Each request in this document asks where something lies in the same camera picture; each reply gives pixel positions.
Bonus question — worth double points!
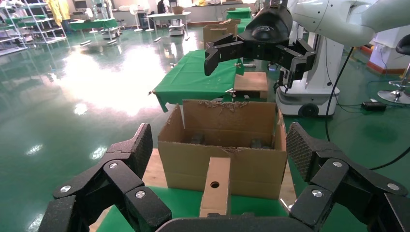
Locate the small brown cardboard box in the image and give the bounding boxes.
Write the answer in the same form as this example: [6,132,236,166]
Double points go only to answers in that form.
[199,157,232,218]

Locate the person in yellow coat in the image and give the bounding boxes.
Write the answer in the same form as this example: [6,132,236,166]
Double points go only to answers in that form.
[46,0,73,34]

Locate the white standing fan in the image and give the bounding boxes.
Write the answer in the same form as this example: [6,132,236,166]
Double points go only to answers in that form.
[129,4,144,33]
[85,7,99,34]

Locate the white mobile robot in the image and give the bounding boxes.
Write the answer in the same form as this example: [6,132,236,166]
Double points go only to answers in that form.
[168,18,186,36]

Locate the large open cardboard carton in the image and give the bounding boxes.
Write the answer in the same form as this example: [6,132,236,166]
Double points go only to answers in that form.
[157,100,288,201]

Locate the metal shelf rack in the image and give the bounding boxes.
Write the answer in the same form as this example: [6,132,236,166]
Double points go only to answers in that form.
[0,3,28,57]
[19,0,67,45]

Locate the black foam insert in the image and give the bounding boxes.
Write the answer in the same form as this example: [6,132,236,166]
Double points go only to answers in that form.
[250,138,273,150]

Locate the black hanging cable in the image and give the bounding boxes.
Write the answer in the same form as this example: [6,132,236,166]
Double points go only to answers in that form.
[370,145,410,171]

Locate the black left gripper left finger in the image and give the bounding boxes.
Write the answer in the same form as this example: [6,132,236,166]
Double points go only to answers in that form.
[38,123,173,232]

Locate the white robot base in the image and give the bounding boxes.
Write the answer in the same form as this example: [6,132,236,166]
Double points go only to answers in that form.
[275,24,345,117]

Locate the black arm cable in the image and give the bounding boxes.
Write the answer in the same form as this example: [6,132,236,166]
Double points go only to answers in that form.
[324,47,354,142]

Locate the green covered table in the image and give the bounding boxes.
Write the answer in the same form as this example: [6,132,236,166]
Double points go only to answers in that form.
[69,18,118,32]
[226,7,253,20]

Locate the white table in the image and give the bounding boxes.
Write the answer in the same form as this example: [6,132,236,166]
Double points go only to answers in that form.
[147,11,192,41]

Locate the black power adapter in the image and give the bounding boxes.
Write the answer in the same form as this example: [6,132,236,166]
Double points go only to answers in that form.
[362,101,387,112]

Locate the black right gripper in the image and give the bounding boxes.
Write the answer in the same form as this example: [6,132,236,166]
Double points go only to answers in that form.
[204,4,317,89]

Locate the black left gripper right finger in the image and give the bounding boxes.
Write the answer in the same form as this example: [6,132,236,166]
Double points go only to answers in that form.
[286,121,410,232]

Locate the black swivel stool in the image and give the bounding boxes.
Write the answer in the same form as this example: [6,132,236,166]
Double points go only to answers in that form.
[378,34,410,105]

